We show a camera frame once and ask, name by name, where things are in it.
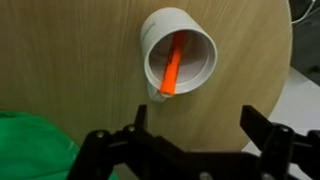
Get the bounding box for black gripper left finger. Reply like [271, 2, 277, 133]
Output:
[66, 104, 201, 180]

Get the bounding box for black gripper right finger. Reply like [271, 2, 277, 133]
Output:
[239, 104, 320, 180]

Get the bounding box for orange sharpie marker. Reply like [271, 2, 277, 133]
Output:
[159, 30, 186, 96]

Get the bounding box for green plastic bag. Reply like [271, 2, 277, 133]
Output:
[0, 110, 118, 180]

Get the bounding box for white ceramic mug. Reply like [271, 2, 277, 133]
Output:
[139, 7, 219, 103]

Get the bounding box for white cable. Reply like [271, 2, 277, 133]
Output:
[291, 0, 316, 25]

